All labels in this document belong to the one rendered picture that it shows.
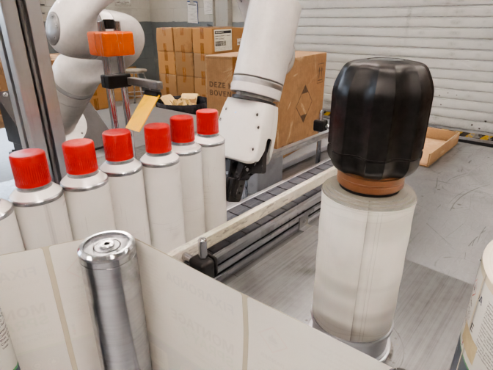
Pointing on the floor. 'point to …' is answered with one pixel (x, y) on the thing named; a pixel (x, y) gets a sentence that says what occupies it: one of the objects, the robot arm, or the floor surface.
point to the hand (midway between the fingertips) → (233, 189)
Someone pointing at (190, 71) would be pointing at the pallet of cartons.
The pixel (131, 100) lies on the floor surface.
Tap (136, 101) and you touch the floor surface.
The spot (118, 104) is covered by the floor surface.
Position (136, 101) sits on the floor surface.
